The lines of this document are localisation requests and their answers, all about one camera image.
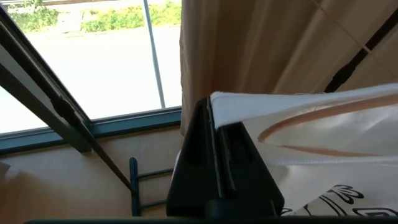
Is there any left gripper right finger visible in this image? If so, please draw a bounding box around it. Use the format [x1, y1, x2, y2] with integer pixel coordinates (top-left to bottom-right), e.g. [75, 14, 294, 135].
[217, 122, 285, 217]

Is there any window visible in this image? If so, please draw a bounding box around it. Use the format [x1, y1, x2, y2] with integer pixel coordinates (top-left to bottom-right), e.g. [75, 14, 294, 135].
[0, 0, 183, 156]

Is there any beige curtain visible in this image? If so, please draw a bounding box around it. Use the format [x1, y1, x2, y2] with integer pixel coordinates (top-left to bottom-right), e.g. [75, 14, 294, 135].
[179, 0, 398, 137]

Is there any black clothes rack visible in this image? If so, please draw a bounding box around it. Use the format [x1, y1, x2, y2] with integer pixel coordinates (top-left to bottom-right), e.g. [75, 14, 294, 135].
[0, 9, 398, 218]

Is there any white garment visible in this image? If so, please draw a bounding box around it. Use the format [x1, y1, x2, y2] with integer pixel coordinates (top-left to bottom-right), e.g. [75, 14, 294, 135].
[172, 83, 398, 218]

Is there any pink clothes hanger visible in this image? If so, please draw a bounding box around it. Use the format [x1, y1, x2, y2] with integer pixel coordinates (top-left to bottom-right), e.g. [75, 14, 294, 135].
[257, 94, 398, 158]
[312, 0, 398, 78]

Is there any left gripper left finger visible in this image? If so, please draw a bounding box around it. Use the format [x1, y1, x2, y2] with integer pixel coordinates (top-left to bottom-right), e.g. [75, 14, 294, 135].
[166, 96, 223, 217]

